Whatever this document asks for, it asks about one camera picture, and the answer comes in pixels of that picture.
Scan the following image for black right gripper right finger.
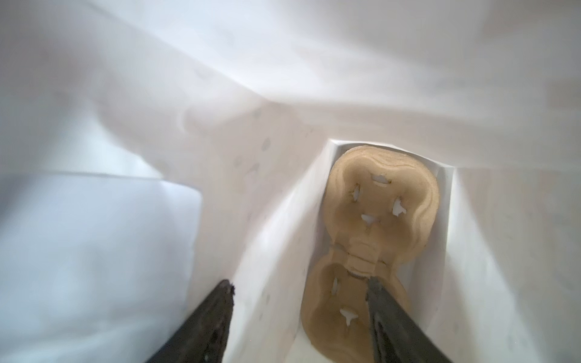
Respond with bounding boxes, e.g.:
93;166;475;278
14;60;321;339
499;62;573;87
366;277;451;363

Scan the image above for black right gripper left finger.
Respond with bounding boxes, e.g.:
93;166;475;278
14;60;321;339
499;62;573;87
147;279;235;363

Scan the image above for single brown pulp carrier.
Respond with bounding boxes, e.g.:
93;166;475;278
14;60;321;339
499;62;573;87
300;145;440;362

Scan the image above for cartoon print paper bag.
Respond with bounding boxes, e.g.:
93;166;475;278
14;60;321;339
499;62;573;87
1;1;580;362

